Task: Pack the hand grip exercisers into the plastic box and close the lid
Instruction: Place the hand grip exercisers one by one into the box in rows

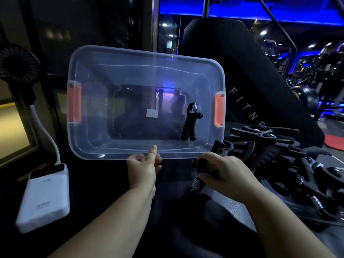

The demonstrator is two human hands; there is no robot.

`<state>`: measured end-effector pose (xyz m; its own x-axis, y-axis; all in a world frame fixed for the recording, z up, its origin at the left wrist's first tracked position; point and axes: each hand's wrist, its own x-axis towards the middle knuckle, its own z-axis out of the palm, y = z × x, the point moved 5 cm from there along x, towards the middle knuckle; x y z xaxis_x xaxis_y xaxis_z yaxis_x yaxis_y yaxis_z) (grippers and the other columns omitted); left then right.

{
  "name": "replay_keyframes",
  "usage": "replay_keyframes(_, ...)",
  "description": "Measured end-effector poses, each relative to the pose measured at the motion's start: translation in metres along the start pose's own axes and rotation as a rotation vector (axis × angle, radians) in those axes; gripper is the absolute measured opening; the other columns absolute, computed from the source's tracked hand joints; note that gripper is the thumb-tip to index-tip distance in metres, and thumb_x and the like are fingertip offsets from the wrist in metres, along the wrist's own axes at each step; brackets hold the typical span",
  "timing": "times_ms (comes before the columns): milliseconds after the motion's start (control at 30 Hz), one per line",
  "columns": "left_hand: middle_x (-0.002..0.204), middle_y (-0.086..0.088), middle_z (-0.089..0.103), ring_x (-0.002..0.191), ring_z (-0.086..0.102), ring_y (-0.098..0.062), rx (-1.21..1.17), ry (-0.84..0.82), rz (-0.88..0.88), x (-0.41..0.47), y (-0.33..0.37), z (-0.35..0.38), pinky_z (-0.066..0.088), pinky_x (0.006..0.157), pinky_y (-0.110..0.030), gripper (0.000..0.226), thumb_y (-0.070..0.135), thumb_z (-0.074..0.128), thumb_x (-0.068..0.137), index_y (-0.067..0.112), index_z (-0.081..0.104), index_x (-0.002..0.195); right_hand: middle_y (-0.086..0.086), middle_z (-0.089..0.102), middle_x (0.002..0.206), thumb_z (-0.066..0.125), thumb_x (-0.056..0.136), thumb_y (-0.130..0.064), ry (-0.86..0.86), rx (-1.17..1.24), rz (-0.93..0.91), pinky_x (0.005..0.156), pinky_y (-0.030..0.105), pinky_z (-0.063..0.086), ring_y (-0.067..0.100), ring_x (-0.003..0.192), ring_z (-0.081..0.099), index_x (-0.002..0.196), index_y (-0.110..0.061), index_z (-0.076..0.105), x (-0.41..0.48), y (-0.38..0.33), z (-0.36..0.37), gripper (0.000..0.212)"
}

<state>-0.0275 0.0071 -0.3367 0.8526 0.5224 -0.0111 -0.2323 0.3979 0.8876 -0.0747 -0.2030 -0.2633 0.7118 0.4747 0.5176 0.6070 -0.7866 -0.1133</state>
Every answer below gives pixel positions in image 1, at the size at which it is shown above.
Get black exercise ball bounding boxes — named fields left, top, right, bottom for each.
left=292, top=86, right=320, bottom=112

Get person's left forearm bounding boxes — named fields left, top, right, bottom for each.
left=47, top=185, right=157, bottom=258

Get black hand grip exerciser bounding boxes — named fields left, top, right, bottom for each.
left=181, top=102, right=204, bottom=142
left=190, top=140, right=235, bottom=195

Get white power bank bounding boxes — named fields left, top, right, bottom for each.
left=15, top=163, right=70, bottom=234

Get small black fan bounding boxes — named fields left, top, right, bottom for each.
left=0, top=48, right=41, bottom=106

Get person's right forearm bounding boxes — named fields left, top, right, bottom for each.
left=242, top=183, right=338, bottom=258

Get red floor mat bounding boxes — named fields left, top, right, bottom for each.
left=324, top=133, right=344, bottom=152

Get person's left hand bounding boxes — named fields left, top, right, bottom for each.
left=126, top=145, right=163, bottom=192

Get person's right hand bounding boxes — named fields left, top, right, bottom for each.
left=197, top=152, right=259, bottom=204

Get black gym machines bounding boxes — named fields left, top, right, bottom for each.
left=279, top=41, right=344, bottom=119

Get white cable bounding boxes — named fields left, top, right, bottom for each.
left=29, top=104, right=62, bottom=166

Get pile of black grip trainers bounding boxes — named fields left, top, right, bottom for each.
left=223, top=124, right=344, bottom=221

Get clear plastic bin orange handles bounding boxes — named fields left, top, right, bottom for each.
left=67, top=45, right=226, bottom=161

